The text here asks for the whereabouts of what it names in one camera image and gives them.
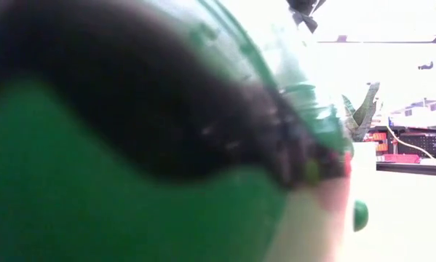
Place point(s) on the small green toy lime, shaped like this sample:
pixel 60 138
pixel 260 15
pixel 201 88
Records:
pixel 360 215

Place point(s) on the green snake plant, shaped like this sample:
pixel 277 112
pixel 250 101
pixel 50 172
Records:
pixel 363 116

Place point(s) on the red and black cart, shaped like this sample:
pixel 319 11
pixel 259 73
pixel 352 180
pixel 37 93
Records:
pixel 418 143

